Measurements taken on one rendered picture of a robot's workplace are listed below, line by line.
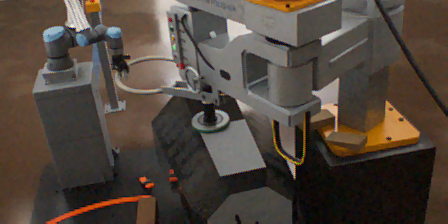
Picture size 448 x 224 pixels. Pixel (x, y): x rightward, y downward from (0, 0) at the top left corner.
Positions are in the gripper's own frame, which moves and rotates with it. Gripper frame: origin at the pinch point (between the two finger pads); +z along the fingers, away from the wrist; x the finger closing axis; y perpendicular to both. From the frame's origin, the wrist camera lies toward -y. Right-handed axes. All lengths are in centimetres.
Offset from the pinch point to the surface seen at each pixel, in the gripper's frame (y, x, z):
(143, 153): -22, -10, 85
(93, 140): 18, -23, 47
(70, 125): 25, -35, 32
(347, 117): 13, 154, -7
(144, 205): 46, 32, 69
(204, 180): 75, 94, 4
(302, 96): 70, 141, -52
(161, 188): 14, 26, 82
